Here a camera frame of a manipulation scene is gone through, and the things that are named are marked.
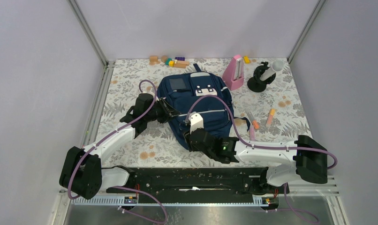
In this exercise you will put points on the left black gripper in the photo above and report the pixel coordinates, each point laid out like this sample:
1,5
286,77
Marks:
171,111

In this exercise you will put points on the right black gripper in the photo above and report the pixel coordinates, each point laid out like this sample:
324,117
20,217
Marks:
191,146

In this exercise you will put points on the navy blue student backpack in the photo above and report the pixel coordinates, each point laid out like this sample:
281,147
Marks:
198,92

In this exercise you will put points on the light purple marker pen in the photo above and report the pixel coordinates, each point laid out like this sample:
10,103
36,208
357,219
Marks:
252,133

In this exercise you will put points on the orange grey marker pen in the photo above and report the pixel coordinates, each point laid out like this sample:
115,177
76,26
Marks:
252,119

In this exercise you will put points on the orange pink highlighter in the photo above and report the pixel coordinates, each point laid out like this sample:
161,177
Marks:
270,118

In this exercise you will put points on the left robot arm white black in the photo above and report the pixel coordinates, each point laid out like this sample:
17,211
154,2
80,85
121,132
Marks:
82,172

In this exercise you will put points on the long tan wooden block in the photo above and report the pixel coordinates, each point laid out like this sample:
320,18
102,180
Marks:
180,64

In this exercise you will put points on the teal wooden block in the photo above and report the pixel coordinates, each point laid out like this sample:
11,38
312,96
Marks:
169,59

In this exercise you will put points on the tan wooden cube block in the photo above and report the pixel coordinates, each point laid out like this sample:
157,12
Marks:
153,58

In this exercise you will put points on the pink metronome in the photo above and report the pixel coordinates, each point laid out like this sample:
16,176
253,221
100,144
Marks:
233,76

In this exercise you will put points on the black stand with white tube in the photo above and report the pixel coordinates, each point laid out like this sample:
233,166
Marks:
264,75

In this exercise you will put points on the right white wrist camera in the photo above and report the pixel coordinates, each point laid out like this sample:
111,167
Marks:
196,122

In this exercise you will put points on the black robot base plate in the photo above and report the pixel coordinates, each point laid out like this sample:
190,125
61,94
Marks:
214,183

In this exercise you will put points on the slotted grey cable duct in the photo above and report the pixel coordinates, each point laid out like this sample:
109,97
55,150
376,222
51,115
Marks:
142,200

